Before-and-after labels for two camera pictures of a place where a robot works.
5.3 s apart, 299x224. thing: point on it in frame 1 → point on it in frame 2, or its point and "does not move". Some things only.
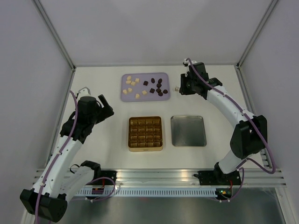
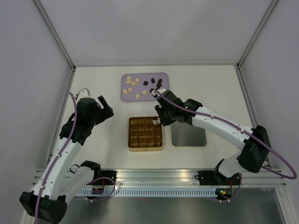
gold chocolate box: [145, 134] does not move
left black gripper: [105, 112] does not move
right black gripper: [183, 90] → [163, 120]
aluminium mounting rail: [251, 177] does not move
